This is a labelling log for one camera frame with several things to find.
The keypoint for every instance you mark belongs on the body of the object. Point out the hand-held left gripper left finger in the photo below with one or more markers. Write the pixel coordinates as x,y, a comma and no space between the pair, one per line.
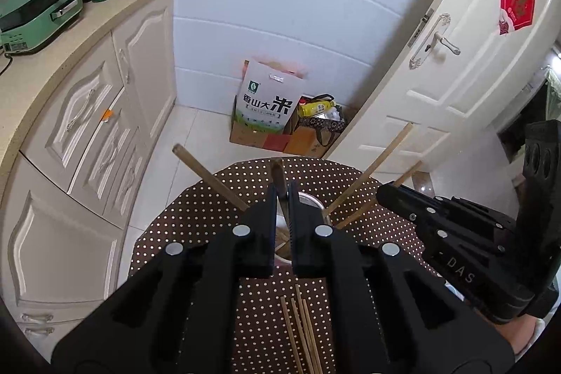
261,234

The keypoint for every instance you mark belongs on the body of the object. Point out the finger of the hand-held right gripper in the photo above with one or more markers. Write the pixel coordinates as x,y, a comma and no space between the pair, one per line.
420,198
442,231

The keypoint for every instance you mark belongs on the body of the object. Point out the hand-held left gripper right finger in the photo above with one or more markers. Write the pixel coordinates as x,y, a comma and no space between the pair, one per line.
307,238

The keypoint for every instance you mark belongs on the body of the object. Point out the pink cup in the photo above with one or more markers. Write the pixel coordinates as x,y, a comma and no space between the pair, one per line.
316,205

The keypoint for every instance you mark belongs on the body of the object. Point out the single wooden chopstick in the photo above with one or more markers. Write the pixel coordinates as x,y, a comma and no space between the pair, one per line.
357,215
210,179
277,172
372,168

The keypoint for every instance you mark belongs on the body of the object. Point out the bunch of wooden chopsticks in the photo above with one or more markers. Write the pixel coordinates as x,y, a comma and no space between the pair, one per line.
307,334

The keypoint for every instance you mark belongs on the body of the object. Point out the person's right hand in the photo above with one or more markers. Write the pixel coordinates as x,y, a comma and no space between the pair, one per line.
521,334

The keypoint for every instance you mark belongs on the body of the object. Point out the brown cardboard box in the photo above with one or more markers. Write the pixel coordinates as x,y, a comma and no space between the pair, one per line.
250,137

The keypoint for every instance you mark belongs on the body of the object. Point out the white door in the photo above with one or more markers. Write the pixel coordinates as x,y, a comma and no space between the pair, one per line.
464,71

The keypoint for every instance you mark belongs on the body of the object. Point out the white rice bag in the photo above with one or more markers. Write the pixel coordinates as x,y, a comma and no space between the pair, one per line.
267,98

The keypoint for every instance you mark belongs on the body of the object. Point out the orange sticker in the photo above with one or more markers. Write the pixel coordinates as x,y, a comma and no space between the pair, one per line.
108,115

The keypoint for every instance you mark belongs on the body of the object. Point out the cream base cabinet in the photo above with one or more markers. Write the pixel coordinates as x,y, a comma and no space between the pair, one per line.
87,115

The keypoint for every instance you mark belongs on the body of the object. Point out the green electric cooker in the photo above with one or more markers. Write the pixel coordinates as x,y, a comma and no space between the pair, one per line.
39,14

